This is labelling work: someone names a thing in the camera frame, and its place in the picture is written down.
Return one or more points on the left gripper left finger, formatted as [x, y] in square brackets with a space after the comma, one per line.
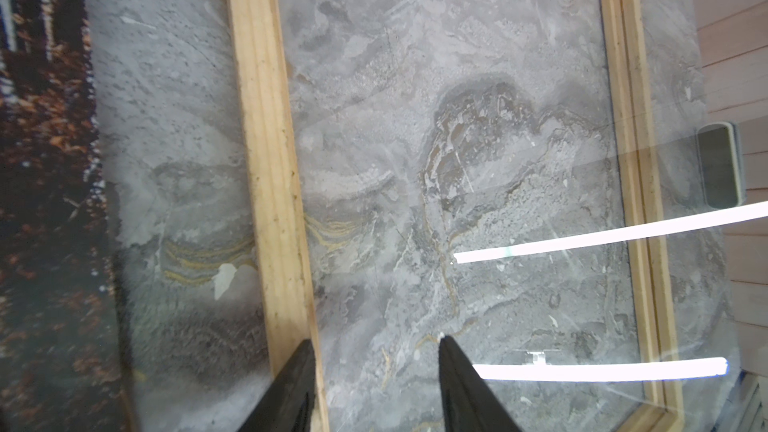
[288, 404]

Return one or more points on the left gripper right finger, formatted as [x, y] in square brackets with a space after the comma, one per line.
[468, 404]

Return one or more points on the autumn forest photo print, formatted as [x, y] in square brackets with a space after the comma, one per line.
[59, 333]

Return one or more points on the light wooden picture frame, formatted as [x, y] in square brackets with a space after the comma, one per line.
[273, 177]

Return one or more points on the clear acrylic glass sheet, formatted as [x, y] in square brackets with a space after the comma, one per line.
[423, 128]

